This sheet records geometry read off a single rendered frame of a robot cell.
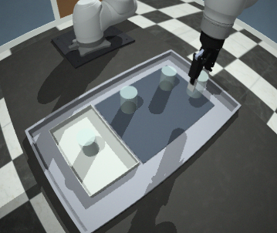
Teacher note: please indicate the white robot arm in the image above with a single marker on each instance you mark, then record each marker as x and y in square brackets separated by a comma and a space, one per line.
[92, 17]

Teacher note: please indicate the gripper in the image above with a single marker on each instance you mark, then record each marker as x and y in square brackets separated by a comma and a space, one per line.
[205, 59]

